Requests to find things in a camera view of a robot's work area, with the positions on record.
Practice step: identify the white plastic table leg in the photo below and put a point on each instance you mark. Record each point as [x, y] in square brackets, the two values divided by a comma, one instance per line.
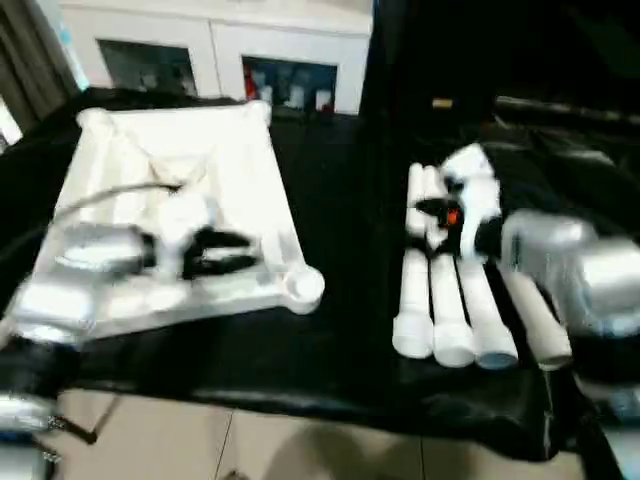
[450, 310]
[540, 325]
[412, 300]
[487, 320]

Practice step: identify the white plastic table top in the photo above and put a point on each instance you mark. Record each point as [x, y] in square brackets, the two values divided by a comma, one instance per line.
[150, 135]

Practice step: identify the black glossy mat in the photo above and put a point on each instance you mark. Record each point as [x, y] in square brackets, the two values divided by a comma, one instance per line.
[350, 200]

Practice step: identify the small gold label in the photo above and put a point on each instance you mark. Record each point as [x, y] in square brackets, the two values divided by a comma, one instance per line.
[442, 103]

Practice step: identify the black long pole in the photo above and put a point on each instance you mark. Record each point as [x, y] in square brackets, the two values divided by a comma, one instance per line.
[560, 111]

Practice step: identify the red packet in cabinet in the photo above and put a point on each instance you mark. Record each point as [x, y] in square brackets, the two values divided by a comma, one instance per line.
[250, 82]

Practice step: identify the black backdrop cloth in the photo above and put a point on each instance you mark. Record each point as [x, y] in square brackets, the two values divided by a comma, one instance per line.
[500, 45]

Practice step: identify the white cabinet with glass doors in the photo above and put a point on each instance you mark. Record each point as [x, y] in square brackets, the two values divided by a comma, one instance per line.
[215, 30]

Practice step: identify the grey brown curtain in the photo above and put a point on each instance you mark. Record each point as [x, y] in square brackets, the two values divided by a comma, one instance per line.
[30, 60]

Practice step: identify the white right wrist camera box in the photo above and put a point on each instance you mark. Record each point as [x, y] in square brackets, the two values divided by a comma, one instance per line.
[477, 195]

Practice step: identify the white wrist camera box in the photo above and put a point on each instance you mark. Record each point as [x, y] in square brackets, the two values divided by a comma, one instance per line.
[477, 195]
[182, 220]

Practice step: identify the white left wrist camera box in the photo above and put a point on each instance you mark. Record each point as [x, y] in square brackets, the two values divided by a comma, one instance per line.
[182, 220]

